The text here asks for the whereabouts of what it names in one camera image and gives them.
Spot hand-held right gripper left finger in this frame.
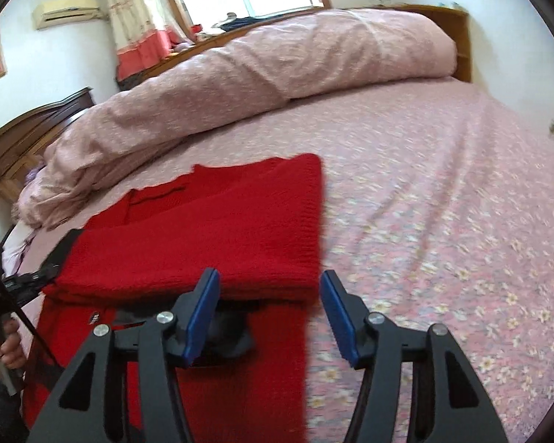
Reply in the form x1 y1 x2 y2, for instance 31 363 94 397
25 267 222 443

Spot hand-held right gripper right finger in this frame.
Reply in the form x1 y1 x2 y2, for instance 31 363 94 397
319 271 509 443

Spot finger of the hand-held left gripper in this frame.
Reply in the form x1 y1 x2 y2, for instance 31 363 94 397
46 228 85 282

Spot red knitted sweater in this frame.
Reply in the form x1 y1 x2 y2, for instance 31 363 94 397
22 153 325 443

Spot person's left hand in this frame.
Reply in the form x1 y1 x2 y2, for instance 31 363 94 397
0 318 27 371

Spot white pillow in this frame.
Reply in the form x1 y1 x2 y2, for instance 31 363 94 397
2 224 42 275

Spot purple pillow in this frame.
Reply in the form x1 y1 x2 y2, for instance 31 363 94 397
24 157 48 188

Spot dark wooden headboard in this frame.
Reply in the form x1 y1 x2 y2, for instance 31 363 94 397
0 87 95 241

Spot pink floral bed sheet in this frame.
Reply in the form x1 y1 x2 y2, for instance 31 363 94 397
9 74 554 443

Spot white air conditioner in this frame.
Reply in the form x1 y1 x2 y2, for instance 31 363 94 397
31 0 108 32

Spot cream and red curtain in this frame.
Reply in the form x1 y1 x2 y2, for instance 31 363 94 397
99 0 188 79

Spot pink rolled duvet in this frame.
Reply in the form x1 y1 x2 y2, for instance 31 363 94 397
16 8 458 231

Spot dark blue cloth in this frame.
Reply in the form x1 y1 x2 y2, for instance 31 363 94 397
222 15 264 31

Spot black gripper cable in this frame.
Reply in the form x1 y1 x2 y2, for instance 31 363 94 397
0 233 58 367

